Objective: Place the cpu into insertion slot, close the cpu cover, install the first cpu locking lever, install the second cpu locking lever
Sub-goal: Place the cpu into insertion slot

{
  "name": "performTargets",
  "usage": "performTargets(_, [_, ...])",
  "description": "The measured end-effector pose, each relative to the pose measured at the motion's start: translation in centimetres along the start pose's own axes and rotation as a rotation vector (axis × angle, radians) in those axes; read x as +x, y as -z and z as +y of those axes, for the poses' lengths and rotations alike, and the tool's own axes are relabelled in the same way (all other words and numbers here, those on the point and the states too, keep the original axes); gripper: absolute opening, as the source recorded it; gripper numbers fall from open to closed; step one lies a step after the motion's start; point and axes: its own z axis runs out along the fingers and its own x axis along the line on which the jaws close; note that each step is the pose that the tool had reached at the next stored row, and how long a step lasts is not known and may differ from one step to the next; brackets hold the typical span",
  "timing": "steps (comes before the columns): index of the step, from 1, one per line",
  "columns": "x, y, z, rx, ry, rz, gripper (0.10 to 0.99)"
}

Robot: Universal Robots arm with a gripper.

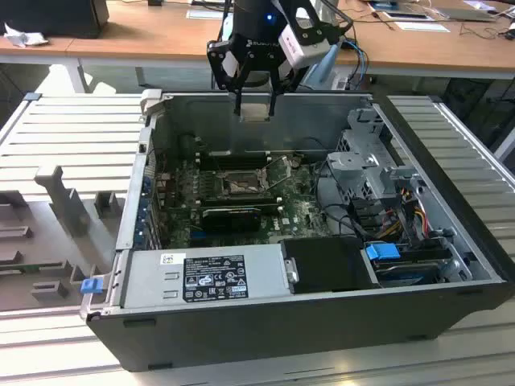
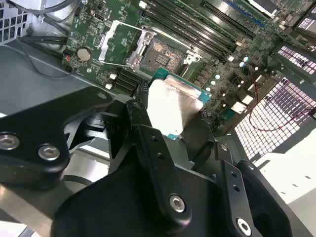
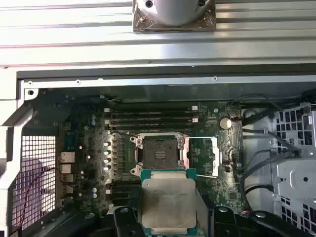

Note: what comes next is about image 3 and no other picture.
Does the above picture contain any square brown base plate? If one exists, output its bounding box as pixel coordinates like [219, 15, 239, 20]
[132, 0, 217, 32]

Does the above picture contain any round coin battery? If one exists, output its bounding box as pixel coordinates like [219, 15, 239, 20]
[219, 116, 233, 129]

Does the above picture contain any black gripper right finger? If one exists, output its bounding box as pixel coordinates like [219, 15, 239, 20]
[209, 205, 312, 237]

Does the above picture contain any blue port connector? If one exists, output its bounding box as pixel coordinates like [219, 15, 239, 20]
[65, 134, 75, 149]

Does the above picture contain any thin red wire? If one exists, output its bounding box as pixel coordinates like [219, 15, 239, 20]
[18, 166, 61, 227]

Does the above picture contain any thick black cable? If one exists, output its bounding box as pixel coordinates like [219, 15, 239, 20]
[239, 184, 274, 218]

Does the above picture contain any silver green CPU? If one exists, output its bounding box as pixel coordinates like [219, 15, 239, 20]
[140, 169, 198, 235]

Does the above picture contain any CPU socket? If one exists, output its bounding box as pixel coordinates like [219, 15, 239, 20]
[130, 132, 191, 178]

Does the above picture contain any grey cable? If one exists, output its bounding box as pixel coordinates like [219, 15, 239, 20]
[243, 127, 299, 158]

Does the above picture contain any grey metal drive cage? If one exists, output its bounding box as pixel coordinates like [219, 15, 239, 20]
[270, 98, 316, 237]

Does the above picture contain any black grey PC case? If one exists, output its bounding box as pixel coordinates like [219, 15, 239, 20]
[0, 64, 316, 237]

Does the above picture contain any black RAM slot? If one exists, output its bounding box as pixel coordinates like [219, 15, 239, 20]
[108, 124, 197, 130]
[105, 118, 198, 124]
[105, 189, 141, 197]
[111, 186, 141, 192]
[108, 111, 197, 118]
[111, 196, 141, 202]
[111, 181, 141, 187]
[105, 105, 198, 112]

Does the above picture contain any green motherboard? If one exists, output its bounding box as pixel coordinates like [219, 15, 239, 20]
[58, 98, 247, 219]

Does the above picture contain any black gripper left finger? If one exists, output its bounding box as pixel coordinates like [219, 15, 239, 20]
[37, 206, 144, 237]

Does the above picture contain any metal socket cover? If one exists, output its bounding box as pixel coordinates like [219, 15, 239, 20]
[181, 135, 220, 177]

